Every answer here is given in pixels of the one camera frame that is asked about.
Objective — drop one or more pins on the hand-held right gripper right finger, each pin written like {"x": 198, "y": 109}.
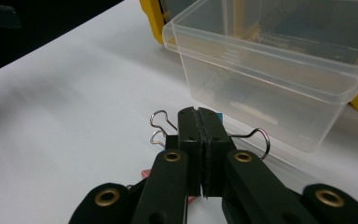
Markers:
{"x": 214, "y": 137}

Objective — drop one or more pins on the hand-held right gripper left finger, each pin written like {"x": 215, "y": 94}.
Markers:
{"x": 191, "y": 137}

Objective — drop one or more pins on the yellow drawer cabinet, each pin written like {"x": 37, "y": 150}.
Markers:
{"x": 150, "y": 18}

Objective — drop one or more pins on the blue binder clip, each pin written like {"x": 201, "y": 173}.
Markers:
{"x": 262, "y": 133}

